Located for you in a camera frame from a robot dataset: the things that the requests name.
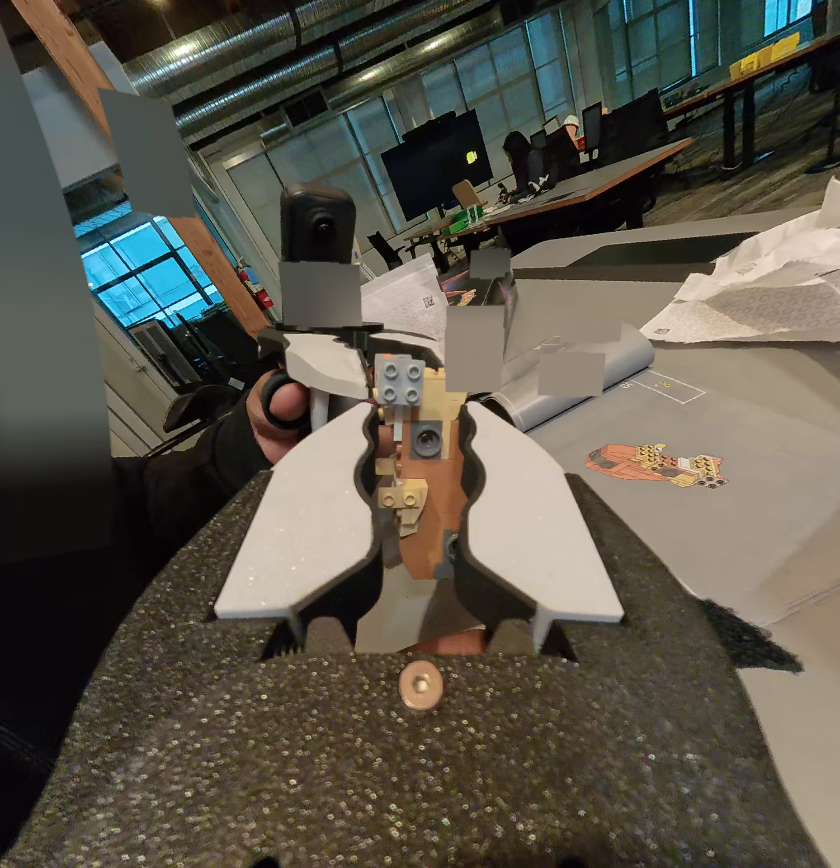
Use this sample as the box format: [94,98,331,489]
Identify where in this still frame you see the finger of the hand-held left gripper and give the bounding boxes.
[284,335,373,401]

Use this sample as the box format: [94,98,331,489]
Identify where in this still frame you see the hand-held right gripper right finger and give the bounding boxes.
[458,400,626,655]

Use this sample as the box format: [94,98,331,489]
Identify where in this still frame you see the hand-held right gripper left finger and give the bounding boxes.
[214,403,383,642]

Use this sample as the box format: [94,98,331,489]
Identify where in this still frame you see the brown tan brick model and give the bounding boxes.
[373,353,472,584]

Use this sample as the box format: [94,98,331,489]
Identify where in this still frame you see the person's left hand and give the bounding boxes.
[245,369,312,469]

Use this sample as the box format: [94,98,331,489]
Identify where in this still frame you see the black office chair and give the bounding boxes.
[366,231,409,274]

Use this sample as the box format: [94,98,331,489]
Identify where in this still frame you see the large black monitor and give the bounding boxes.
[381,108,496,221]

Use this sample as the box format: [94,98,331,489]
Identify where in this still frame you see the black product box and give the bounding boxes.
[437,268,523,320]

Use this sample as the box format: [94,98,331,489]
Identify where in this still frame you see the grey instruction booklet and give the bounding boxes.
[461,319,840,628]

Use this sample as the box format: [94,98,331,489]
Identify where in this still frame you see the long wooden table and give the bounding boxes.
[401,137,695,262]
[663,30,840,174]

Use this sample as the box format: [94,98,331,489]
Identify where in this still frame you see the yellow box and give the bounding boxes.
[728,33,801,82]

